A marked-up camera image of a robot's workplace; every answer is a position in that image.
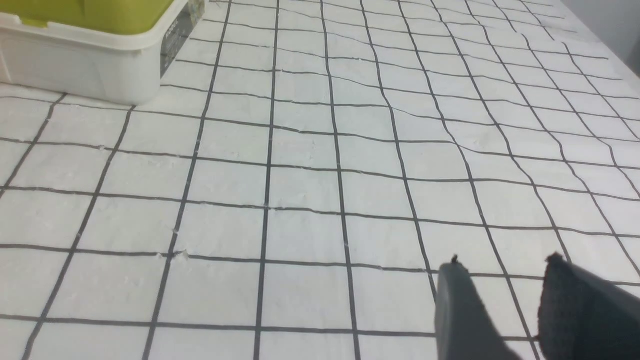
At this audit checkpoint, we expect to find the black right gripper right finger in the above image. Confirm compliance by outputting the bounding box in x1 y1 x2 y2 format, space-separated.
537 253 640 360

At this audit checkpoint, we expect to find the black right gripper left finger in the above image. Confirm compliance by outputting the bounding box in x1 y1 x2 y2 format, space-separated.
434 256 520 360

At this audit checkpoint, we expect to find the white box with green lid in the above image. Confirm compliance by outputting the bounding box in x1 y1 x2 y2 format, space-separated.
0 0 207 106

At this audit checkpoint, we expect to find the white grid-patterned tablecloth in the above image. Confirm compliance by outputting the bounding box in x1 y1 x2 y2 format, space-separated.
1 0 639 360

